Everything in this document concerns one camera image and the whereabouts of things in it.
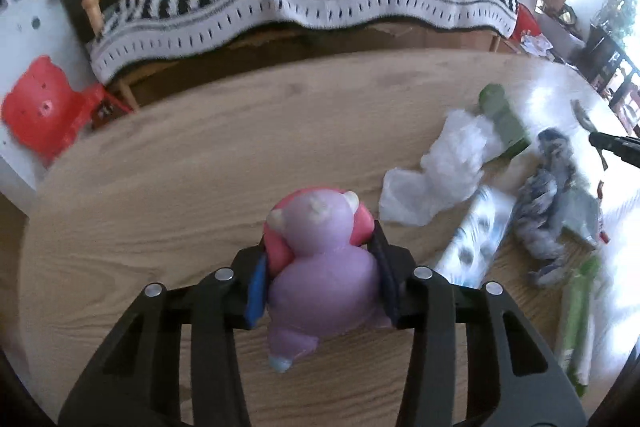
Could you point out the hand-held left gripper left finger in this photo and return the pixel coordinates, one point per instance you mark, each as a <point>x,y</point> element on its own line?
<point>256,287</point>

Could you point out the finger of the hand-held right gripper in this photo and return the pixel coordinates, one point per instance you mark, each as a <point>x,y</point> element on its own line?
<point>617,144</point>

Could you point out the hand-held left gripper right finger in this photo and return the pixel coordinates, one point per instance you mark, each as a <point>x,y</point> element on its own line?
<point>387,279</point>

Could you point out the purple and pink squishy toy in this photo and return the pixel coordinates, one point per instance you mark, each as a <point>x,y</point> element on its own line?
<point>320,277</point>

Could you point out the blue-grey cloth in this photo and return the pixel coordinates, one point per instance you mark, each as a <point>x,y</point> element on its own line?
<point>550,197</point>

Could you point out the green toy bus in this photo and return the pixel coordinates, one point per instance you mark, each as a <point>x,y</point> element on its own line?
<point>502,119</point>

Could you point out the small grey scrap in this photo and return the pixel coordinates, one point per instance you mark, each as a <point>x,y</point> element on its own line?
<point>582,114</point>

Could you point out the black wooden furniture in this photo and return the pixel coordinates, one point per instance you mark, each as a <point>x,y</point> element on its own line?
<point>607,52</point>

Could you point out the white printed packet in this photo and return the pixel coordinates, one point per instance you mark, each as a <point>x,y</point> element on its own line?
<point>475,237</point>

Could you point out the white plastic bag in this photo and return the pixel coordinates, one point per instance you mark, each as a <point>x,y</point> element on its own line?
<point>450,167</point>

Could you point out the red bag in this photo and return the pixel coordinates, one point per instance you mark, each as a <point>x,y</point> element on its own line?
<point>525,22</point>

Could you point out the green and white wrapper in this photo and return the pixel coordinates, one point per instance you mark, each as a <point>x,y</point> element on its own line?
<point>577,322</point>

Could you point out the red bear-shaped plastic chair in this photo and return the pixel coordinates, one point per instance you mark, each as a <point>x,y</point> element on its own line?
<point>42,107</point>

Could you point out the white cabinet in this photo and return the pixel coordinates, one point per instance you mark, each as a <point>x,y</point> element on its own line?
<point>30,32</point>

